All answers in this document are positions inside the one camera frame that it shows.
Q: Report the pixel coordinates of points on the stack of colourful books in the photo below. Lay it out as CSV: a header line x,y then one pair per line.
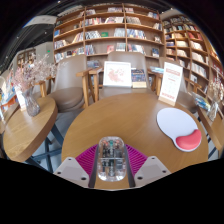
x,y
201,101

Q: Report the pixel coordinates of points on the white sign on wooden stand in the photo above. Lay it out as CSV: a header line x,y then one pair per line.
x,y
170,83

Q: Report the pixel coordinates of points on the glass vase with dried flowers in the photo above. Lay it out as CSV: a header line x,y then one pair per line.
x,y
213,111

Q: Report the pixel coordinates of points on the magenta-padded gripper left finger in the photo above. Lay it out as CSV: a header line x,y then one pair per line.
x,y
71,168

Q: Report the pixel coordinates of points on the small white table sign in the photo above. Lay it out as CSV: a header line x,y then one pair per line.
x,y
20,100

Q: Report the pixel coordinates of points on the transparent computer mouse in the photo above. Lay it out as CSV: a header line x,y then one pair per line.
x,y
111,160

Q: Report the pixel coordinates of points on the small distant wooden bookshelf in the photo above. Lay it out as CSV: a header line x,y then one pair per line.
x,y
26,58

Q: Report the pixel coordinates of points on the book display table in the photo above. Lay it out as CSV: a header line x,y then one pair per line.
x,y
7,96

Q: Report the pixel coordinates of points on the dark cover book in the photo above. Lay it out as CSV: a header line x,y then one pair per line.
x,y
138,77

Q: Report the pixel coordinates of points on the wide wooden bookshelf unit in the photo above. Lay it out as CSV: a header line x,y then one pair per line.
x,y
106,30

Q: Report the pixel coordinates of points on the light blue book stack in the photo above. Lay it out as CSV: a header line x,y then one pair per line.
x,y
156,70

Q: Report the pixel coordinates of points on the glass vase with pink flowers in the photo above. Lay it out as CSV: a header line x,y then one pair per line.
x,y
30,103

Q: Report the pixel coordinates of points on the beige armchair with wooden arms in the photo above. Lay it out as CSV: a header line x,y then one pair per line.
x,y
123,56

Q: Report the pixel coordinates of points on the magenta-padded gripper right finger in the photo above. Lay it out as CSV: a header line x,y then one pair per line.
x,y
151,168

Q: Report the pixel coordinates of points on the tall wooden bookshelf unit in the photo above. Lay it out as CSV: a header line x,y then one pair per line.
x,y
193,50

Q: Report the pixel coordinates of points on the white hanging ceiling sign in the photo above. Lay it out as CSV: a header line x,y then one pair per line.
x,y
40,21

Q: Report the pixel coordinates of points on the white mouse pad, red rest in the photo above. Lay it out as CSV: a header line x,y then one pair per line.
x,y
173,125

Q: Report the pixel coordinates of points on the white framed red drawing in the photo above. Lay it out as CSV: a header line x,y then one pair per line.
x,y
117,74

